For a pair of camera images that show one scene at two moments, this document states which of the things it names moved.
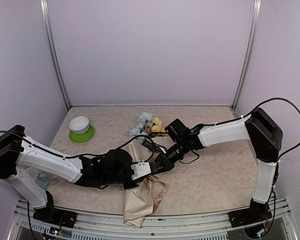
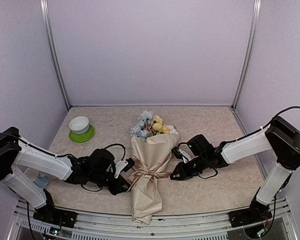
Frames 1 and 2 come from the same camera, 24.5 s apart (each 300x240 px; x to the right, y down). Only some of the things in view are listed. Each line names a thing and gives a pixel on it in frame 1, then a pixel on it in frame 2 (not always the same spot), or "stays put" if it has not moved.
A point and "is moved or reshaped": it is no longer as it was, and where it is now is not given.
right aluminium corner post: [248, 54] stays put
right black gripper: [164, 162] to [184, 175]
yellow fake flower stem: [157, 127] stays put
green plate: [81, 138] stays put
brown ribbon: [147, 180] is moved or reshaped
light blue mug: [43, 180] stays put
